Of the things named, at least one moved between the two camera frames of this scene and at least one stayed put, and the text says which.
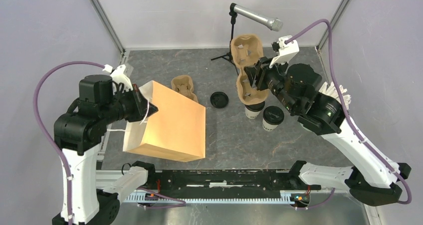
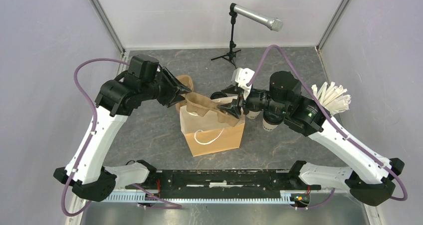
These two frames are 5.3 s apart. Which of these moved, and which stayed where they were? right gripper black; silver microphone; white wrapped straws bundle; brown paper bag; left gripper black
Moved: brown paper bag; right gripper black; left gripper black
Stayed: white wrapped straws bundle; silver microphone
